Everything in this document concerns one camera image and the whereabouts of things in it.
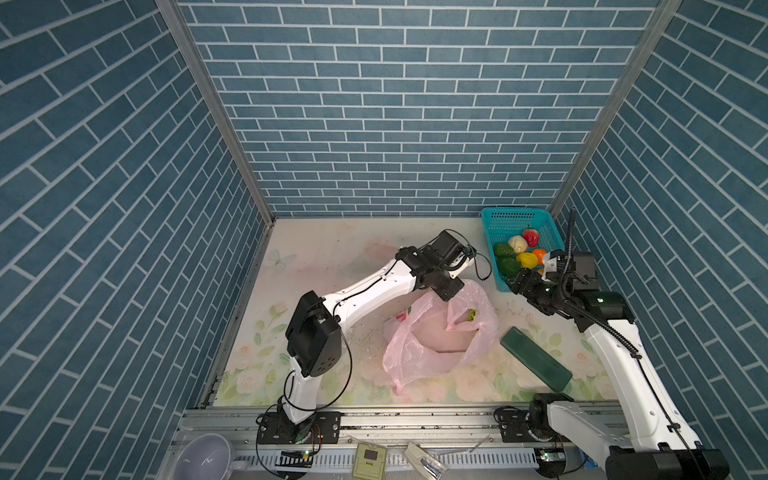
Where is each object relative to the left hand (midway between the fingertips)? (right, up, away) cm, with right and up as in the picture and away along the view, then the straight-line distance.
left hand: (454, 285), depth 82 cm
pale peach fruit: (+27, +12, +23) cm, 38 cm away
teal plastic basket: (+26, +20, +33) cm, 47 cm away
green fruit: (+22, +9, +22) cm, 33 cm away
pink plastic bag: (-4, -17, +7) cm, 19 cm away
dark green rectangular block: (+24, -22, +2) cm, 32 cm away
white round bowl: (-61, -39, -13) cm, 73 cm away
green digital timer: (-22, -39, -14) cm, 47 cm away
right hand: (+14, +2, -6) cm, 15 cm away
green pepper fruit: (+22, +4, +17) cm, 28 cm away
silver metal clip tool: (-9, -40, -14) cm, 43 cm away
